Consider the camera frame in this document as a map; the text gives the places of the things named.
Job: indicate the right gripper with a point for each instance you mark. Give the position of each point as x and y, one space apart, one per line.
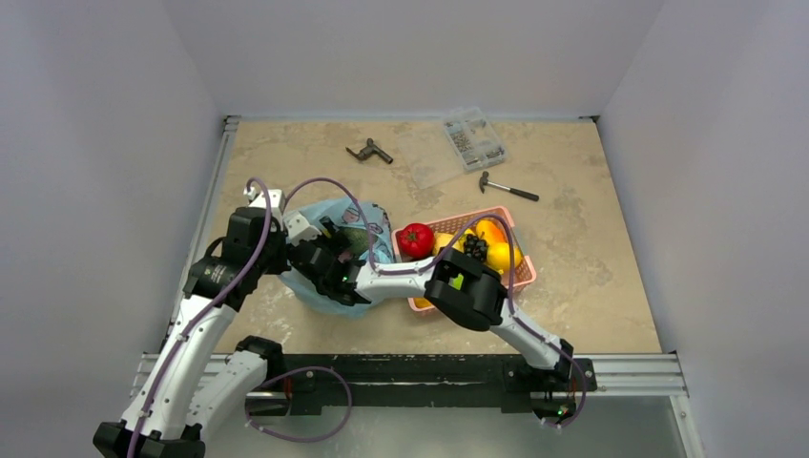
328 278

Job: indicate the light blue plastic bag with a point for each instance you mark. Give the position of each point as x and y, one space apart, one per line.
343 213

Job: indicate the red apple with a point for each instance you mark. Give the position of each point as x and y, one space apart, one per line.
416 241

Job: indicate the yellow lemon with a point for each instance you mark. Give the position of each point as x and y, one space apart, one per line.
501 257

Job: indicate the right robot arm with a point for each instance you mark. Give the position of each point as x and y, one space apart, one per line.
466 291

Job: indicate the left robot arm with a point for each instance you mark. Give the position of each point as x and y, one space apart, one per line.
172 414

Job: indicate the green avocado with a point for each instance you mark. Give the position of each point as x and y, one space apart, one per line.
358 242

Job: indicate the pink plastic basket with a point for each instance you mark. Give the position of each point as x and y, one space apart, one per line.
525 272

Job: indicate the black metal pipe fitting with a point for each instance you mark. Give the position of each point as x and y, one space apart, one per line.
369 150

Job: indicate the black grape bunch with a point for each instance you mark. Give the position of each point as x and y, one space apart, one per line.
475 248

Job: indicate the orange yellow mango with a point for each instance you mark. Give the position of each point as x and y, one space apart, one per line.
489 231

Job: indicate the small black hammer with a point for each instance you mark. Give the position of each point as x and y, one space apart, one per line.
484 182

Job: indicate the clear plastic screw box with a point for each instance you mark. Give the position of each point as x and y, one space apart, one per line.
463 142

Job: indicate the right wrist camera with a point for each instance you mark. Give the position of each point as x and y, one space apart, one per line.
298 228

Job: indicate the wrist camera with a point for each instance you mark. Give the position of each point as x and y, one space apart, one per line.
298 228
275 200

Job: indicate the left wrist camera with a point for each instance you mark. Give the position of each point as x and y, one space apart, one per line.
275 200

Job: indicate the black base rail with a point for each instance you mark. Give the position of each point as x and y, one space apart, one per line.
504 381

